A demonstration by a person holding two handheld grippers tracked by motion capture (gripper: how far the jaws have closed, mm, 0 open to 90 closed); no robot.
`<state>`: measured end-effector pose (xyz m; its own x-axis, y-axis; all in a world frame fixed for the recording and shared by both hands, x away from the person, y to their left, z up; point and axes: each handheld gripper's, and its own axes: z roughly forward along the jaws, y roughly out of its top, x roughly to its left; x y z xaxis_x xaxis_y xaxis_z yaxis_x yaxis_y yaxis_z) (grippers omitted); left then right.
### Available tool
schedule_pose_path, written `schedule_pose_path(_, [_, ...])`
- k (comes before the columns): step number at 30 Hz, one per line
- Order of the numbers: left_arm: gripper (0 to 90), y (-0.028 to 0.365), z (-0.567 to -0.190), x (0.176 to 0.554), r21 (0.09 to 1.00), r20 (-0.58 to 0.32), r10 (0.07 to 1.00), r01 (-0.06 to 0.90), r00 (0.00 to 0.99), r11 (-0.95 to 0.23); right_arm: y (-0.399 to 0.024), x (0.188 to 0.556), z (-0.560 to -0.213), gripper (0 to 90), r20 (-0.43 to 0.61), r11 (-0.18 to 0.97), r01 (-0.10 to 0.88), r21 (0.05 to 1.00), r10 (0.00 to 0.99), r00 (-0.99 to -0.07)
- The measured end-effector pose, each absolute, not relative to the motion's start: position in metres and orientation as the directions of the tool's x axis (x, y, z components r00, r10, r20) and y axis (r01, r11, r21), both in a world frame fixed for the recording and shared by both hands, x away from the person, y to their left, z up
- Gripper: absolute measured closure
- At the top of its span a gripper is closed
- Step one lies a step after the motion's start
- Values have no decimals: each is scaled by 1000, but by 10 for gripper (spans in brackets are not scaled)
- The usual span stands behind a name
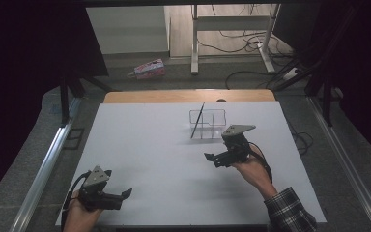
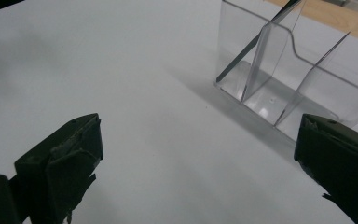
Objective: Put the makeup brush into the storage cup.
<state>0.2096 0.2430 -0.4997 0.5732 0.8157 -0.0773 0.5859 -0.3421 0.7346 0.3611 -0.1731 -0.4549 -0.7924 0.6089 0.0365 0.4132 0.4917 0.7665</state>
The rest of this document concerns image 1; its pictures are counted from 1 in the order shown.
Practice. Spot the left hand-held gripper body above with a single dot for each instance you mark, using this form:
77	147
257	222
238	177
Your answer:
96	197

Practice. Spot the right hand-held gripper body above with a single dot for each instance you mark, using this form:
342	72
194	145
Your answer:
235	150

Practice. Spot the clear acrylic pen holder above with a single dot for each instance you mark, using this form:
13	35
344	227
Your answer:
214	133

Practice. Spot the black pencil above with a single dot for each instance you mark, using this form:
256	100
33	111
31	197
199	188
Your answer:
198	120

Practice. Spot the person's left hand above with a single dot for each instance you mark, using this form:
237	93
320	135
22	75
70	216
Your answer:
79	219

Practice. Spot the person's right hand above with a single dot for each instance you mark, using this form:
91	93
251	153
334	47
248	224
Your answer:
254	170

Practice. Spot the wooden table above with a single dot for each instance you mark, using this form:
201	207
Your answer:
186	96

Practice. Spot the white power strip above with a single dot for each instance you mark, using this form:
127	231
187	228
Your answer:
291	73

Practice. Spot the black metal stand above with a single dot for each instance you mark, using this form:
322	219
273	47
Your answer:
327	103
64	100

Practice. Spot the pink carton box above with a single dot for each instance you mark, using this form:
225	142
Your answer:
148	69

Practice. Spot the dark curtain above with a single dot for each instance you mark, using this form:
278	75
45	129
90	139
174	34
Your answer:
357	58
22	64

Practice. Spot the white cabinet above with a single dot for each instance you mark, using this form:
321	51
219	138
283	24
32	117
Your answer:
127	29

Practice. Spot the aluminium rail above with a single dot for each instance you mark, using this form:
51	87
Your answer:
46	164
344	161

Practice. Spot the white metal desk frame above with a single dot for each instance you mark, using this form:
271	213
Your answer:
194	38

